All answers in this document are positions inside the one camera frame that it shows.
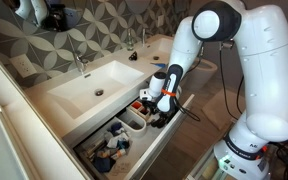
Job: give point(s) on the chrome sink faucet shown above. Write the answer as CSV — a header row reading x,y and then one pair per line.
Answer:
x,y
144,35
80,63

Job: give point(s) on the beige bath mat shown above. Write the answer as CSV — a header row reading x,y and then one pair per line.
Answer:
x,y
217,110

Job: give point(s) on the dark blue pouch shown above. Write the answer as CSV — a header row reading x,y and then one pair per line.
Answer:
x,y
103,164

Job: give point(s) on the white vanity drawer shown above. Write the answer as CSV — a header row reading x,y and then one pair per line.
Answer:
x,y
164,140

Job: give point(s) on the red and white small item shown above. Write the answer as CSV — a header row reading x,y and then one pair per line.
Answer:
x,y
136,106

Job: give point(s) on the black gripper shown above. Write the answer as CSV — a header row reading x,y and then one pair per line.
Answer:
x,y
152,105

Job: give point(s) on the small blue item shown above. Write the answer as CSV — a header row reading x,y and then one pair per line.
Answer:
x,y
159,65

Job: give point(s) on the white cloth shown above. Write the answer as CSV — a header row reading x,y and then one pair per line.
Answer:
x,y
117,140

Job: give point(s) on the white double vanity cabinet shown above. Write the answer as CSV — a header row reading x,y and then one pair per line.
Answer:
x,y
117,58

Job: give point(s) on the teal small item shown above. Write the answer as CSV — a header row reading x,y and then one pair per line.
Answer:
x,y
124,144

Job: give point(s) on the blue cloth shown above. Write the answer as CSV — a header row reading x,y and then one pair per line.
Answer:
x,y
116,128

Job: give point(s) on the black tool bundle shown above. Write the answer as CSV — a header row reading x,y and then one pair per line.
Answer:
x,y
157,122

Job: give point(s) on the blue and black drawer clutter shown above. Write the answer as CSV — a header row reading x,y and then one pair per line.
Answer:
x,y
116,119

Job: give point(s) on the white orange tube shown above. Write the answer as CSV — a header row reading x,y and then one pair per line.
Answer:
x,y
119,154

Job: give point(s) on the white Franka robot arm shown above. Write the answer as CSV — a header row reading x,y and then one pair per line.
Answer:
x,y
267,66

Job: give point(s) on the round wall mirror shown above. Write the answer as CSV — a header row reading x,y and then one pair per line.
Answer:
x,y
60,20
135,1

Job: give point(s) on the white curved organizer bin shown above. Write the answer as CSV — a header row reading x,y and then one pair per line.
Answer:
x,y
132,125

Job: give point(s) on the chrome toilet paper holder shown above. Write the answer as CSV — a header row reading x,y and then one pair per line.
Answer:
x,y
226,45

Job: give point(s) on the sink drain plug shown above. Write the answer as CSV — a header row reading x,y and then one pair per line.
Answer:
x,y
99,92

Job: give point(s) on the white rectangular sink basin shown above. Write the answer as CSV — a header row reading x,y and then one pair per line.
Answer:
x,y
84,90
160,46

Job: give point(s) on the white toilet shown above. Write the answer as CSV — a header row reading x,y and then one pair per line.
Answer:
x,y
207,68

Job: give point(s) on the white wall outlet plate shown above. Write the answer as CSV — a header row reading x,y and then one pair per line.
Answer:
x,y
24,66
160,20

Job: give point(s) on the small dark round dish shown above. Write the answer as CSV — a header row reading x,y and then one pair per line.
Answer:
x,y
156,57

